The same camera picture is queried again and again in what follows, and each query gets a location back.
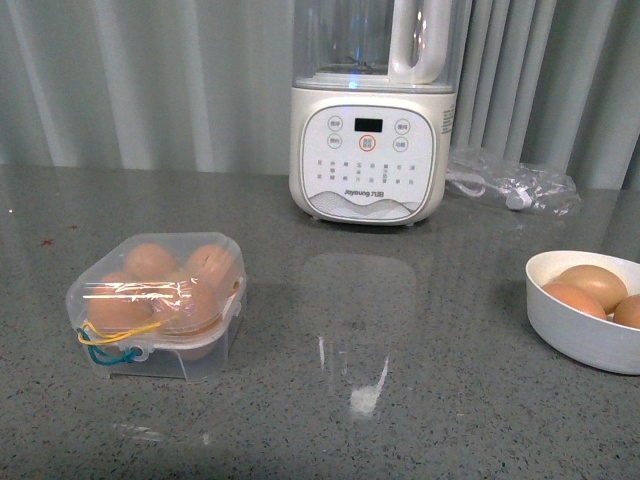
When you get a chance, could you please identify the brown egg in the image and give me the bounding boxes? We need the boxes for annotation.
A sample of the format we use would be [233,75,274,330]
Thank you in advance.
[613,294,640,329]
[86,271,152,332]
[542,282,607,320]
[185,244,241,297]
[151,279,221,336]
[123,243,179,280]

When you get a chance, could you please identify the clear plastic egg box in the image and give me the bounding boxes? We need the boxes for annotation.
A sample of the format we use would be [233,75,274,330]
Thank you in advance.
[66,232,247,382]

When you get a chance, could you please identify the brown egg in box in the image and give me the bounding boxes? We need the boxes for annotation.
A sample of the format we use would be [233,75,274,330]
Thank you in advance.
[86,271,152,332]
[123,243,179,280]
[185,244,241,297]

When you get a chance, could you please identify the pale egg back in bowl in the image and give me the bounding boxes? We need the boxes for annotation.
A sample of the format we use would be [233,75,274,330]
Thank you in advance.
[555,264,629,314]

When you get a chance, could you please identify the white Joyoung blender appliance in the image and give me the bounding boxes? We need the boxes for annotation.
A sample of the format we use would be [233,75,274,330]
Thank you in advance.
[289,1,471,226]

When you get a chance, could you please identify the clear plastic bag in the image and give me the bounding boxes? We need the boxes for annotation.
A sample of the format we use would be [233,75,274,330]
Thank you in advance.
[446,148,581,217]

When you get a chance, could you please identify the grey curtain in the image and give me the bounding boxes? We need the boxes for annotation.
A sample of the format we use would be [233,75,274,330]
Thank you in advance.
[1,1,639,190]

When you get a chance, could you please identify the blue rubber band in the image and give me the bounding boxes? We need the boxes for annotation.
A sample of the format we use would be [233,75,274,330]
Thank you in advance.
[87,345,142,366]

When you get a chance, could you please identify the yellow rubber band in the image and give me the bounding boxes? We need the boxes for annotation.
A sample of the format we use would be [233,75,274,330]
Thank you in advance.
[76,321,162,346]

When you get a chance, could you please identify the white ceramic bowl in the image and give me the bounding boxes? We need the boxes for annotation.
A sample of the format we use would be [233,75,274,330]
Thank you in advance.
[525,250,639,376]

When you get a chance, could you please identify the white power cable with plug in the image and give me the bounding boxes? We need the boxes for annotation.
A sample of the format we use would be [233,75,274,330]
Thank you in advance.
[444,168,532,211]

